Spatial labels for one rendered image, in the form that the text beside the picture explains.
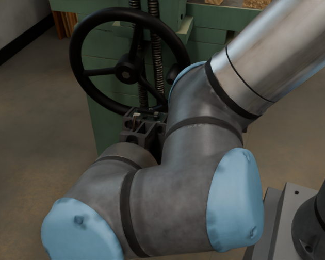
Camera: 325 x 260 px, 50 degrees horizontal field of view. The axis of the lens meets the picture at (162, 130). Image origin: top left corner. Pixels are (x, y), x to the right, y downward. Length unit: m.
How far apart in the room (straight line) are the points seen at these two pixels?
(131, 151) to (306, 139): 1.54
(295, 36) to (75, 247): 0.28
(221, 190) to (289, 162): 1.48
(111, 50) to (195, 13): 0.27
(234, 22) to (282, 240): 0.51
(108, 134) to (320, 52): 0.97
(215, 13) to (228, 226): 0.66
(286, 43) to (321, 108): 1.80
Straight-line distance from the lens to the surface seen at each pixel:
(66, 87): 2.17
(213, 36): 0.92
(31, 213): 1.59
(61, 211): 0.35
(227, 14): 0.89
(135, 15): 0.72
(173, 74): 0.71
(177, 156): 0.34
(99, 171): 0.40
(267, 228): 0.85
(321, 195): 0.67
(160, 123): 0.52
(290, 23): 0.35
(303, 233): 0.72
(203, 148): 0.34
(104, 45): 1.02
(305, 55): 0.36
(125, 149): 0.44
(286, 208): 0.79
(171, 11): 0.80
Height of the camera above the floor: 1.26
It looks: 44 degrees down
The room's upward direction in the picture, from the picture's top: straight up
